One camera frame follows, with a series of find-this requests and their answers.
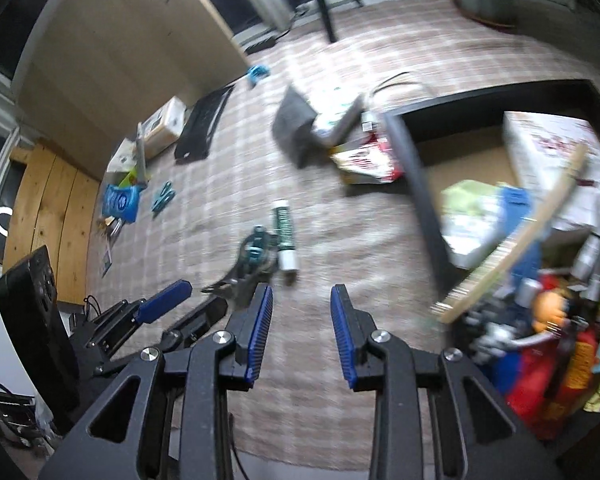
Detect black keyboard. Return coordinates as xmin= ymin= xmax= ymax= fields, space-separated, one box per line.
xmin=174 ymin=84 xmax=237 ymax=163

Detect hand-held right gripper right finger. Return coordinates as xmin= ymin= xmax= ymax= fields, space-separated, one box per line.
xmin=330 ymin=284 xmax=563 ymax=480

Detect dark green white tube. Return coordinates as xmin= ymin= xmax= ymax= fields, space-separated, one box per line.
xmin=271 ymin=198 xmax=301 ymax=274

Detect white cardboard box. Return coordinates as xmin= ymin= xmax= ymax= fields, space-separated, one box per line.
xmin=140 ymin=97 xmax=187 ymax=158

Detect silver metal tool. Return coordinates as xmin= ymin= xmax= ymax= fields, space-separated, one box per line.
xmin=467 ymin=310 xmax=536 ymax=366

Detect black power strip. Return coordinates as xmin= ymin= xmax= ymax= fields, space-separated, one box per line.
xmin=245 ymin=34 xmax=277 ymax=55

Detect red white packet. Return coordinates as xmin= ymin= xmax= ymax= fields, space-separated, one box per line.
xmin=330 ymin=130 xmax=407 ymax=184

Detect white box red print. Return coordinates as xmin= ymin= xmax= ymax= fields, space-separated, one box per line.
xmin=502 ymin=111 xmax=600 ymax=233

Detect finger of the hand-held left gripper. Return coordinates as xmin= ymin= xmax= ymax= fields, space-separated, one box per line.
xmin=97 ymin=294 xmax=231 ymax=376
xmin=85 ymin=280 xmax=193 ymax=356

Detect white crumpled packet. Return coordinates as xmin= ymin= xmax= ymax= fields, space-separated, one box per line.
xmin=107 ymin=139 xmax=138 ymax=173

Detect teal clip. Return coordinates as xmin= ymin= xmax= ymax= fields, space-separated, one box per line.
xmin=151 ymin=181 xmax=177 ymax=214

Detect blue wet wipes pack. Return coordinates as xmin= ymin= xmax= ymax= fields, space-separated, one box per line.
xmin=101 ymin=184 xmax=142 ymax=224

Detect pale green white packet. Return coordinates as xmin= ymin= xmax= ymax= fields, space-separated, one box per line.
xmin=439 ymin=180 xmax=506 ymax=268

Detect brown plant saucer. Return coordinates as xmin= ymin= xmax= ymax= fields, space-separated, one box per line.
xmin=452 ymin=0 xmax=523 ymax=33

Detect dark grey pouch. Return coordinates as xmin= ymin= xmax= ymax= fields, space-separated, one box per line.
xmin=272 ymin=85 xmax=321 ymax=170

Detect blue scissors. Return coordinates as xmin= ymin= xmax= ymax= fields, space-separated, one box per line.
xmin=246 ymin=64 xmax=272 ymax=87

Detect red plastic packet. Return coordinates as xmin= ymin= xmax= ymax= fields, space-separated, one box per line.
xmin=505 ymin=340 xmax=598 ymax=441

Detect colourful toy figure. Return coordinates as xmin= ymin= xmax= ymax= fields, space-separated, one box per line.
xmin=530 ymin=280 xmax=581 ymax=341

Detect tan plywood panel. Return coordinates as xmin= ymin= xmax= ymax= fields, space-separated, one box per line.
xmin=17 ymin=0 xmax=251 ymax=181

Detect light pine plank board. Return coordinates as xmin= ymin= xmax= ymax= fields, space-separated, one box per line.
xmin=2 ymin=142 xmax=101 ymax=306

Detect black storage box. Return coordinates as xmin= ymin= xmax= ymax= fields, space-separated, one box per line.
xmin=380 ymin=79 xmax=600 ymax=461

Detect blue toy robot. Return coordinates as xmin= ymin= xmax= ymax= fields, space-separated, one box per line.
xmin=201 ymin=226 xmax=277 ymax=307

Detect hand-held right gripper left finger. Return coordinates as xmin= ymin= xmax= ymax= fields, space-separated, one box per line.
xmin=39 ymin=282 xmax=274 ymax=480

